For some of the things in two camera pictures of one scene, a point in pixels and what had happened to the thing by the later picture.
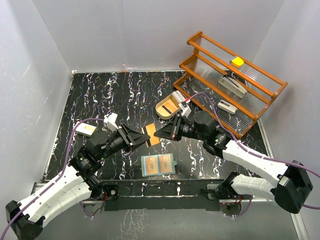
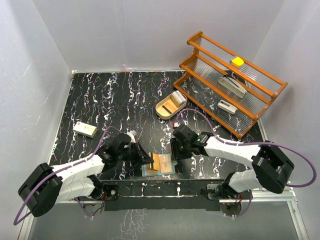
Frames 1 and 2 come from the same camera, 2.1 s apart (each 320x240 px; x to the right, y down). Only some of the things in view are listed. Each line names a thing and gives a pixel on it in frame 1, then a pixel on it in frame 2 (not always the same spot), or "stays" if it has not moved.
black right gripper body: (184, 129) to (181, 151)
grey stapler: (232, 86) stays
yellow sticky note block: (237, 62) stays
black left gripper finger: (132, 134) to (142, 152)
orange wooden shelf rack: (233, 90) stays
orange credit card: (151, 129) to (156, 163)
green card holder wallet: (157, 165) stays
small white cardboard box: (86, 129) stays
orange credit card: (166, 165) stays
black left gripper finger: (141, 139) to (146, 160)
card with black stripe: (167, 109) stays
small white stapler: (226, 106) stays
